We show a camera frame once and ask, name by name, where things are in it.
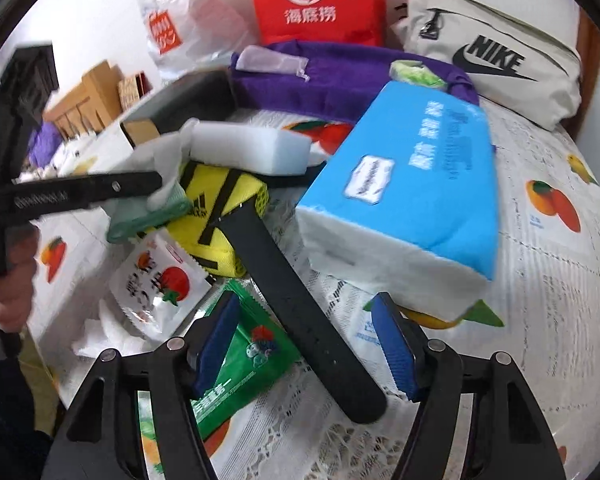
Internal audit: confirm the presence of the green snack packet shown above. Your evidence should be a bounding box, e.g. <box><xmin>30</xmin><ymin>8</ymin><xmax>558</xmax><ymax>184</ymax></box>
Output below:
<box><xmin>187</xmin><ymin>280</ymin><xmax>303</xmax><ymax>441</ymax></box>
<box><xmin>389</xmin><ymin>59</ymin><xmax>451</xmax><ymax>92</ymax></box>

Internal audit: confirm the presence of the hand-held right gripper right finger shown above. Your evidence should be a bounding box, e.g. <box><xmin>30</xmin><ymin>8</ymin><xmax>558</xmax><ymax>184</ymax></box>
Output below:
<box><xmin>370</xmin><ymin>291</ymin><xmax>566</xmax><ymax>480</ymax></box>

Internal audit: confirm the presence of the black rubber strap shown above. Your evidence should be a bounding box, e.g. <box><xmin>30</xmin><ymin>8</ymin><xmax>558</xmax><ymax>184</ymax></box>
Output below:
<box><xmin>220</xmin><ymin>205</ymin><xmax>388</xmax><ymax>425</ymax></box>

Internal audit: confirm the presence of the wooden furniture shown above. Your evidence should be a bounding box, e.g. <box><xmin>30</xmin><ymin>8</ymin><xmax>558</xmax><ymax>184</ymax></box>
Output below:
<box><xmin>42</xmin><ymin>60</ymin><xmax>131</xmax><ymax>141</ymax></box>

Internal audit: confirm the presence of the white tomato sauce sachet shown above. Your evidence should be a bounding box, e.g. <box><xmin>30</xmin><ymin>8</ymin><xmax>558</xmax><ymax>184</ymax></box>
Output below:
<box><xmin>109</xmin><ymin>227</ymin><xmax>213</xmax><ymax>341</ymax></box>

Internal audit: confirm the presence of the white paper napkin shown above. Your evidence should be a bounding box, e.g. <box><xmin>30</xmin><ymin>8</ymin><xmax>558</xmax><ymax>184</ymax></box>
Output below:
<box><xmin>71</xmin><ymin>305</ymin><xmax>148</xmax><ymax>361</ymax></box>

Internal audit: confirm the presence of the brown wooden door frame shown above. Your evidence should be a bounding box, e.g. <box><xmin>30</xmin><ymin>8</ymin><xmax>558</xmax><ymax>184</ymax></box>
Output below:
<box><xmin>577</xmin><ymin>10</ymin><xmax>600</xmax><ymax>151</ymax></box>

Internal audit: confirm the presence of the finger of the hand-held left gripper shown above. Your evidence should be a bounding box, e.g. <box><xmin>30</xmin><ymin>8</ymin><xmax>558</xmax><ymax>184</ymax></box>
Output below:
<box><xmin>10</xmin><ymin>170</ymin><xmax>164</xmax><ymax>222</ymax></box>

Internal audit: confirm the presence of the white rectangular box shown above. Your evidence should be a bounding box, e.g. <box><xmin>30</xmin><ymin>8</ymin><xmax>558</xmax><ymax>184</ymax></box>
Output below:
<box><xmin>190</xmin><ymin>120</ymin><xmax>313</xmax><ymax>177</ymax></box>

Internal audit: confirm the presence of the fruit print lace tablecloth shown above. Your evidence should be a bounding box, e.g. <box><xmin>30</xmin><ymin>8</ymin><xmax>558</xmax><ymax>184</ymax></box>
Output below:
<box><xmin>30</xmin><ymin>75</ymin><xmax>600</xmax><ymax>480</ymax></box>

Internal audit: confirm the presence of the blue tissue pack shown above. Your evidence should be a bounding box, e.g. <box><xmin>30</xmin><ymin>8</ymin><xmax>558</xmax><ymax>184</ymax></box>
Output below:
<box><xmin>295</xmin><ymin>81</ymin><xmax>501</xmax><ymax>323</ymax></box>

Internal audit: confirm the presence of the beige waist bag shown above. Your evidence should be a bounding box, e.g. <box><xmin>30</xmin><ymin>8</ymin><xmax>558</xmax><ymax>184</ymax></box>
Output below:
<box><xmin>390</xmin><ymin>0</ymin><xmax>583</xmax><ymax>131</ymax></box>

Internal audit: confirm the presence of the yellow drawstring bag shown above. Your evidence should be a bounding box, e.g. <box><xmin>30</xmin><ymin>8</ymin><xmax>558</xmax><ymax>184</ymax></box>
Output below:
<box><xmin>162</xmin><ymin>160</ymin><xmax>271</xmax><ymax>278</ymax></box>

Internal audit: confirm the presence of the clear plastic bag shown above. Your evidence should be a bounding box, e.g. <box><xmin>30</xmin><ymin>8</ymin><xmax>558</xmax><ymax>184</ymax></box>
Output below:
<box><xmin>235</xmin><ymin>45</ymin><xmax>311</xmax><ymax>81</ymax></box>

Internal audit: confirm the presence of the purple towel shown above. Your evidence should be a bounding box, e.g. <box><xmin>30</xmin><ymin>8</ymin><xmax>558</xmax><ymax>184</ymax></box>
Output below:
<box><xmin>230</xmin><ymin>40</ymin><xmax>481</xmax><ymax>123</ymax></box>

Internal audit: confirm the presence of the person's dark clothing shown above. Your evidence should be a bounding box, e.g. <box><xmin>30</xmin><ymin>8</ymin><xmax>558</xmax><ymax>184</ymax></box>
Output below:
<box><xmin>0</xmin><ymin>340</ymin><xmax>56</xmax><ymax>480</ymax></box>

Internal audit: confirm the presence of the purple cloth bundle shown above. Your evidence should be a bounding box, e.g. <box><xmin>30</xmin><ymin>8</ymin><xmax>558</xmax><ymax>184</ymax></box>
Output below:
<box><xmin>27</xmin><ymin>122</ymin><xmax>63</xmax><ymax>168</ymax></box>

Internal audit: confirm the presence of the white plastic shopping bag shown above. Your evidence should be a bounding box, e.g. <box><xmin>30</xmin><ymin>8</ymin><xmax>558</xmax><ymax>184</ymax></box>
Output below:
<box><xmin>132</xmin><ymin>0</ymin><xmax>261</xmax><ymax>73</ymax></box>

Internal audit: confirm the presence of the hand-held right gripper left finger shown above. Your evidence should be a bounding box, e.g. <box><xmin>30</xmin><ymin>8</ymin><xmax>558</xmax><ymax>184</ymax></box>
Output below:
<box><xmin>40</xmin><ymin>291</ymin><xmax>243</xmax><ymax>480</ymax></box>

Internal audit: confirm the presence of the dark green tin box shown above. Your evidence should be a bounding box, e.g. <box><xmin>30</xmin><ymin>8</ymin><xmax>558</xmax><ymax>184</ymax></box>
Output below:
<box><xmin>119</xmin><ymin>69</ymin><xmax>238</xmax><ymax>148</ymax></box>

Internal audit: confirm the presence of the person's left hand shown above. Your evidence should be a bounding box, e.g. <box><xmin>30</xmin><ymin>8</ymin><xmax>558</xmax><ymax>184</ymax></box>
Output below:
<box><xmin>0</xmin><ymin>256</ymin><xmax>39</xmax><ymax>334</ymax></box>

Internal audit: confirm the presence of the patterned cardboard board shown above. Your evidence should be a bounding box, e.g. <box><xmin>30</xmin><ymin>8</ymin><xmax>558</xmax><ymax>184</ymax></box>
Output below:
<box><xmin>117</xmin><ymin>72</ymin><xmax>148</xmax><ymax>110</ymax></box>

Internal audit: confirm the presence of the mint green cloth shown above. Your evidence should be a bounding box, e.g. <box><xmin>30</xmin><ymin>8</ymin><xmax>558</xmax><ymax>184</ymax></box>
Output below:
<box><xmin>106</xmin><ymin>185</ymin><xmax>193</xmax><ymax>246</ymax></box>

